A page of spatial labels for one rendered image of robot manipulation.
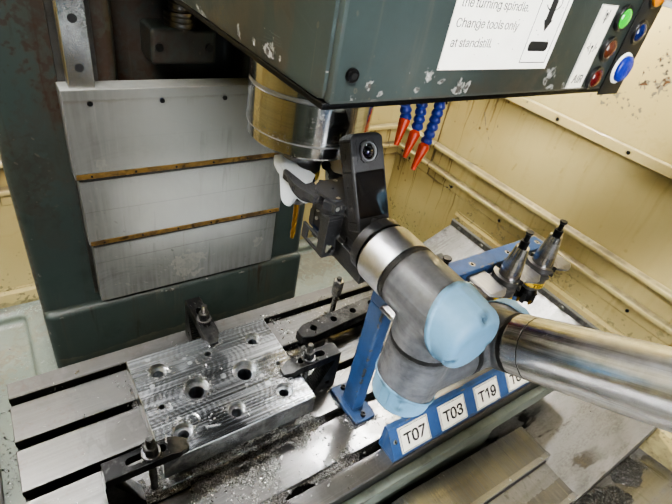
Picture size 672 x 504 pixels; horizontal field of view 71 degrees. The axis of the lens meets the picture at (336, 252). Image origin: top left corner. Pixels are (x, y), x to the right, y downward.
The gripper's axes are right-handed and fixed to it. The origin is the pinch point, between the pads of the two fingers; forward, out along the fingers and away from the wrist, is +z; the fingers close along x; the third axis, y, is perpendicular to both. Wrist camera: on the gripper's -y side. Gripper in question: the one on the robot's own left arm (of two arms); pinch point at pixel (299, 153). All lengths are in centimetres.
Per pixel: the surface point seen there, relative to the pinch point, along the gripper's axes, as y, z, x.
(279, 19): -20.3, -13.3, -12.5
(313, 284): 90, 56, 52
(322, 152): -4.7, -8.5, -2.3
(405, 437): 52, -23, 19
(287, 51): -18.4, -15.2, -12.5
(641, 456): 81, -50, 98
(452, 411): 52, -23, 33
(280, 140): -5.3, -5.6, -6.5
